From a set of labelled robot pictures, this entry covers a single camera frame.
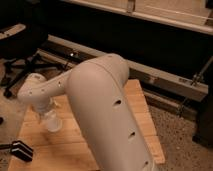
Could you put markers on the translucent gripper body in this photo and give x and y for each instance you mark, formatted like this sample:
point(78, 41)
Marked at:
point(47, 111)

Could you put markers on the white ceramic cup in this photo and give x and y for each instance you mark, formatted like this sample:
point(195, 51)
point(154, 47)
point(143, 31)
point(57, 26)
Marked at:
point(52, 122)

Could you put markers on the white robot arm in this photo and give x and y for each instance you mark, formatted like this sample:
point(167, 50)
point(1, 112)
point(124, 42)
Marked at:
point(95, 92)

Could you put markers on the black white eraser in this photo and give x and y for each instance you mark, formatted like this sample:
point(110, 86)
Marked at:
point(22, 151)

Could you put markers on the wooden board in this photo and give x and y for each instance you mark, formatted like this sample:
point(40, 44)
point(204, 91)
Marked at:
point(66, 150)

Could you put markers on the black office chair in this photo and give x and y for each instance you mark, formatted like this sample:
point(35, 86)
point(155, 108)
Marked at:
point(20, 37)

